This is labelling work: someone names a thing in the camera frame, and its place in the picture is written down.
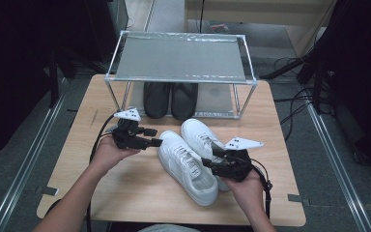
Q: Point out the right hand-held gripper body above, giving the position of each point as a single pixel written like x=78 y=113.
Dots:
x=236 y=166

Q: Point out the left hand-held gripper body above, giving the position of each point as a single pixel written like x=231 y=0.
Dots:
x=125 y=137

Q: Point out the white sneaker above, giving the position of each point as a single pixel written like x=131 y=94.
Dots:
x=186 y=174
x=199 y=135

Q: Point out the black slipper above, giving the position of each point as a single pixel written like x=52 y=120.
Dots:
x=156 y=100
x=184 y=101

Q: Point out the metal shoe rack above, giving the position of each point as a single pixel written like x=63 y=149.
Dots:
x=180 y=61

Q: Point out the person's left hand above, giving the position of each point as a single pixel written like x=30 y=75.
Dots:
x=108 y=156

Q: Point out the person's right hand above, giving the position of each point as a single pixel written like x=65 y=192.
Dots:
x=252 y=193

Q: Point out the person's grey pants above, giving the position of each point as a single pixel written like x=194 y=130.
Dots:
x=167 y=229

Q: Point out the black metal stand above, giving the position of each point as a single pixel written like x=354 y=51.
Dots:
x=54 y=80

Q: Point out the wooden cabinet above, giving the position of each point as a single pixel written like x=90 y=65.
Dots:
x=254 y=13

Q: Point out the metal floor rail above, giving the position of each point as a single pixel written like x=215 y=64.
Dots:
x=338 y=167
x=22 y=167

